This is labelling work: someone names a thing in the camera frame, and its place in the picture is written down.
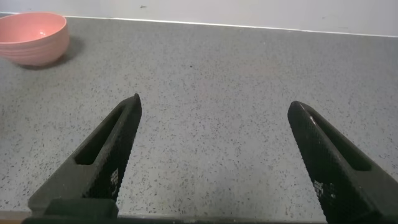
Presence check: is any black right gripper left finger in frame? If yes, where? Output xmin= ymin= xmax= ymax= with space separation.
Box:
xmin=27 ymin=93 xmax=143 ymax=215

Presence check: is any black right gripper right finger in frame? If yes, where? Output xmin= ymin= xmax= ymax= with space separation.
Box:
xmin=287 ymin=100 xmax=398 ymax=224

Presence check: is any pink bowl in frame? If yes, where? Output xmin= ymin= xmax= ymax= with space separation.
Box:
xmin=0 ymin=11 xmax=70 ymax=67

